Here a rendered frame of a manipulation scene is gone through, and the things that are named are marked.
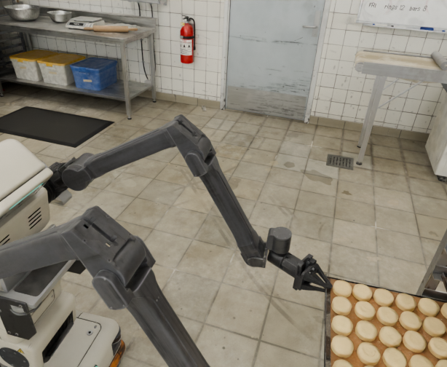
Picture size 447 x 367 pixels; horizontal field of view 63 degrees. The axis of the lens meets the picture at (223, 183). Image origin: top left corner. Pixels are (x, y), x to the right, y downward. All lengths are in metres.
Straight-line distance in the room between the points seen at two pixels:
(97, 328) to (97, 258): 1.16
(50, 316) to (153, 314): 0.74
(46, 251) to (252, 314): 1.57
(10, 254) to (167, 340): 0.31
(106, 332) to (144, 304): 1.09
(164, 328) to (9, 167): 0.56
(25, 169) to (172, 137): 0.38
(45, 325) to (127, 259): 0.76
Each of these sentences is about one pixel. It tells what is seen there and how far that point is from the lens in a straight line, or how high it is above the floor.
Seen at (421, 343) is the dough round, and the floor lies 0.88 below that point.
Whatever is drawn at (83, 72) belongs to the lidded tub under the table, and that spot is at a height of 0.43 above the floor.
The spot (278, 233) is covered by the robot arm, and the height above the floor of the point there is 0.97.
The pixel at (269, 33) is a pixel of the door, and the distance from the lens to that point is 4.33.
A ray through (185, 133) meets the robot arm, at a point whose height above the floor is 1.26.
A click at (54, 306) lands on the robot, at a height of 0.64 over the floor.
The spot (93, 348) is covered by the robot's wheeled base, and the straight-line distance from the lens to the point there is 1.70.
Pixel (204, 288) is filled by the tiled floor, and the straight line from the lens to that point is 2.21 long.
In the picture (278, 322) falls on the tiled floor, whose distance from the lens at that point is 2.11.
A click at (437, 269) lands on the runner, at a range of 1.16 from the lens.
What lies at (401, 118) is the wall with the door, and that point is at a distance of 4.47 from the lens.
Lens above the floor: 1.65
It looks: 32 degrees down
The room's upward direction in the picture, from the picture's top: 3 degrees clockwise
